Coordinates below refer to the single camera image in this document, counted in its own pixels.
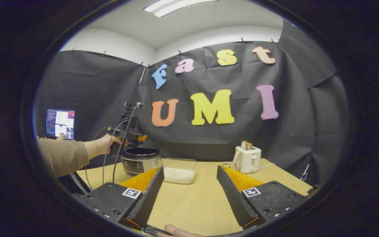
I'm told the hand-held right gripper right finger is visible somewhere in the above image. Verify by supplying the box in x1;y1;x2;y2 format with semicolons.
216;165;318;230

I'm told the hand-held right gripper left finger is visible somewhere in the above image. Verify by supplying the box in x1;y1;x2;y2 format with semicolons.
79;166;165;227

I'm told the grey rice cooker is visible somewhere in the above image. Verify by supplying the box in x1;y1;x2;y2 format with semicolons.
121;147;162;176

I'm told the white rice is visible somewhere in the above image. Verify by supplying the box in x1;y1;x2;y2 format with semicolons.
163;167;195;184

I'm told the white toaster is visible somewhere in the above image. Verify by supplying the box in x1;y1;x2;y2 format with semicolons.
234;146;262;174

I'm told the computer monitor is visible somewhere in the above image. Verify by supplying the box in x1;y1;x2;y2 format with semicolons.
46;109;75;140

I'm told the ceiling light panel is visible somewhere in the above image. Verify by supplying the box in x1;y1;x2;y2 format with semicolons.
143;0;219;18

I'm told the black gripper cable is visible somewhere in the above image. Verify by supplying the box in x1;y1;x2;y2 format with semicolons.
102;127;124;185
112;104;140;183

